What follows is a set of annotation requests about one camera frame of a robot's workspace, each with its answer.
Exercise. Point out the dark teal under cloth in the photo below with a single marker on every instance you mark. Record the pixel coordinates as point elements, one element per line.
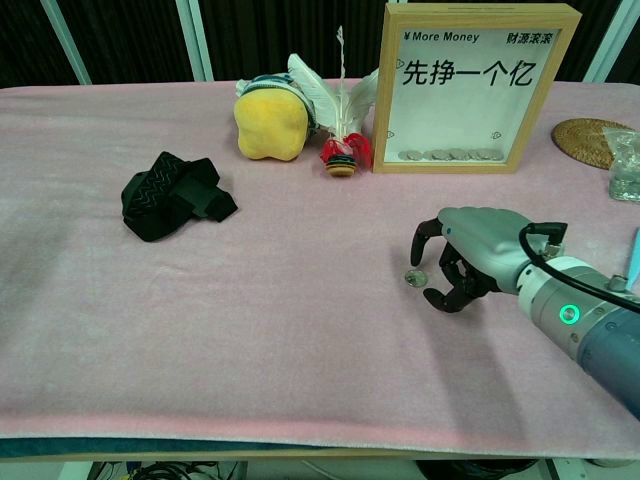
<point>100,446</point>

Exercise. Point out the light blue plastic spoon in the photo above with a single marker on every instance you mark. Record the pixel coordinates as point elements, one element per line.
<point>635,260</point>

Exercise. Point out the pale teal partition post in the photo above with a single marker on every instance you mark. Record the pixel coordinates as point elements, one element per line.
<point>612,45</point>
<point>197,40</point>
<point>65,40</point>

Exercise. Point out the wooden frame money box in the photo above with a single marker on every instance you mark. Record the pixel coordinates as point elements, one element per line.
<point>470,115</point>

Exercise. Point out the right robot arm blue grey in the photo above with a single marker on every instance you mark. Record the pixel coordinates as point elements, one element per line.
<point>600,345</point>

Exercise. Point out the black folded cloth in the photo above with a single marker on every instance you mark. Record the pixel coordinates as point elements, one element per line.
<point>165,200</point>

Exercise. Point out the round woven rattan coaster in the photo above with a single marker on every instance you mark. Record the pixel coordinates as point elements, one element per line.
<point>580,142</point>

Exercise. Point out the clear plastic bag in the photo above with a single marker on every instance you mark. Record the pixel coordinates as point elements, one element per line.
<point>625,170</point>

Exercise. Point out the white feather shuttlecock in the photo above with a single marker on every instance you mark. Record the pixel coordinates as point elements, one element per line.
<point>340,150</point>

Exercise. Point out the yellow plush toy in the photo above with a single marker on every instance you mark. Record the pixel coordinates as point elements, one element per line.
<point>270,125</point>

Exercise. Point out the right robot hand grey black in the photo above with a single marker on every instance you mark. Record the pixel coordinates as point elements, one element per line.
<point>485,240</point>

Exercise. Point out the pink table cloth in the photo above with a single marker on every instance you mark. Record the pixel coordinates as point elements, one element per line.
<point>250,325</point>

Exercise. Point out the silver coin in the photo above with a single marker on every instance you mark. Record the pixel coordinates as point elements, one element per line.
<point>415,278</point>

